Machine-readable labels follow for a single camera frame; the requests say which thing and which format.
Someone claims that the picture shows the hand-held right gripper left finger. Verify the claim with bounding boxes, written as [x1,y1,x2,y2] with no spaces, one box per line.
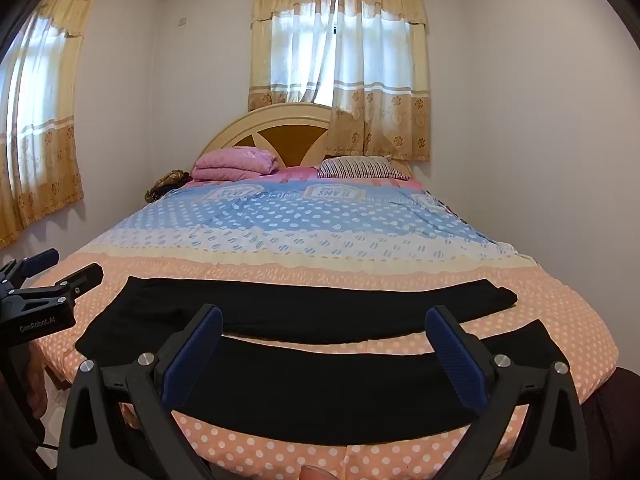
[56,304,223,480]

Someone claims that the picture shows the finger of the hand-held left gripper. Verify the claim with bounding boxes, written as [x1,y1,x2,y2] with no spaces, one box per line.
[15,262,104,306]
[0,248,60,286]

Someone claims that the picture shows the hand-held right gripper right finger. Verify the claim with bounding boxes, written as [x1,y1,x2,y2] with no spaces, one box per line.
[425,305,591,480]

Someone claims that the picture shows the black pants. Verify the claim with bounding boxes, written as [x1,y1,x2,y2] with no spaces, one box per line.
[75,276,571,447]

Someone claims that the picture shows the narrow beige floral curtain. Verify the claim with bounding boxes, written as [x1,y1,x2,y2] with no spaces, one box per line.
[0,0,101,248]

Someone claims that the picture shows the polka dot bedspread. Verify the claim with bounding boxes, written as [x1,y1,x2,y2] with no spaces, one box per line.
[37,177,621,480]

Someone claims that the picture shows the person's dark clothing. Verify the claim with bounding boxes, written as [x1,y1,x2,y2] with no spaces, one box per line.
[580,366,640,480]

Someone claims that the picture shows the folded pink blanket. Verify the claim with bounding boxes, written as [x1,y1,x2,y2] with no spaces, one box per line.
[192,146,279,182]

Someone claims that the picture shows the striped pillow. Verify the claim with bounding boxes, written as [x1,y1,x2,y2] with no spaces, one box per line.
[317,156,411,181]

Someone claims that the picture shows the wooden arched headboard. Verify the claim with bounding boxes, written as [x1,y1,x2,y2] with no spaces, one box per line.
[199,102,416,181]

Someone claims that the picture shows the wide beige floral curtain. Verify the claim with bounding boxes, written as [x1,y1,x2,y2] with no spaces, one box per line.
[248,0,431,162]

